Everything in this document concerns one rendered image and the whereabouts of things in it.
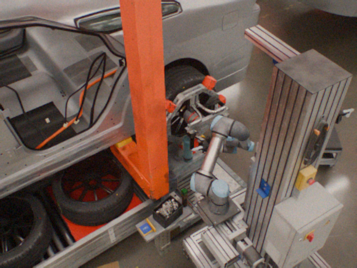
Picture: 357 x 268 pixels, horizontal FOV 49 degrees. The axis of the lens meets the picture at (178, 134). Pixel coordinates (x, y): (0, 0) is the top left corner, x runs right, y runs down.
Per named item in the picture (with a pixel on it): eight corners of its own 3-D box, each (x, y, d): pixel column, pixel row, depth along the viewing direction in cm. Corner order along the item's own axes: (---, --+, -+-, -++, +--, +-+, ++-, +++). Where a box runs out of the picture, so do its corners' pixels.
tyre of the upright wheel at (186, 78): (132, 89, 313) (147, 140, 363) (148, 105, 299) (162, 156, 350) (197, 50, 332) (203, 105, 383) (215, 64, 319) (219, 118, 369)
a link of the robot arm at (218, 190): (224, 207, 259) (226, 195, 250) (205, 200, 264) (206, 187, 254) (231, 194, 267) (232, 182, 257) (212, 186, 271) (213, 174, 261)
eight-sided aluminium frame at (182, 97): (212, 123, 364) (215, 75, 325) (217, 127, 360) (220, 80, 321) (163, 149, 342) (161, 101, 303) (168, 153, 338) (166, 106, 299)
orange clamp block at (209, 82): (205, 85, 327) (211, 76, 324) (212, 90, 322) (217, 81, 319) (200, 84, 322) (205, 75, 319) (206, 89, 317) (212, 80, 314)
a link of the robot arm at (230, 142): (242, 134, 299) (240, 144, 307) (228, 129, 303) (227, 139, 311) (238, 141, 295) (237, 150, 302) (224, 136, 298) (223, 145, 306)
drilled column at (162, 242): (164, 241, 344) (162, 215, 314) (171, 250, 338) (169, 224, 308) (154, 248, 340) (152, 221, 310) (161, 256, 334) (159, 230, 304)
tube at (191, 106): (192, 106, 320) (192, 96, 313) (207, 119, 309) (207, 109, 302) (175, 115, 313) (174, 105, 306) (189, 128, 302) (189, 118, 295)
